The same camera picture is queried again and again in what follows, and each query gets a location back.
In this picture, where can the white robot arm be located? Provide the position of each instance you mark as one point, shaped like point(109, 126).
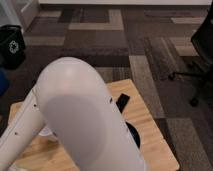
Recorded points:
point(72, 99)

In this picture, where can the black smartphone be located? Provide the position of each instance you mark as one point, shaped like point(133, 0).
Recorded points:
point(122, 102)

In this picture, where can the dark blue bowl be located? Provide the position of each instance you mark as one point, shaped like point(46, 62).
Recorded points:
point(134, 134)

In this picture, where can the black recycling bin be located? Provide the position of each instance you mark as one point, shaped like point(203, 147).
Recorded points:
point(12, 46)

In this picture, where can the blue object at left edge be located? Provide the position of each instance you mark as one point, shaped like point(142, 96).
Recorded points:
point(4, 83)

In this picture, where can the black office chair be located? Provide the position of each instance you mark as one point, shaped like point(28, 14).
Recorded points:
point(202, 41)

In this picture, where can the white cabinet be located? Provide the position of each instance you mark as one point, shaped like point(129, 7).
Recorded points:
point(18, 12)

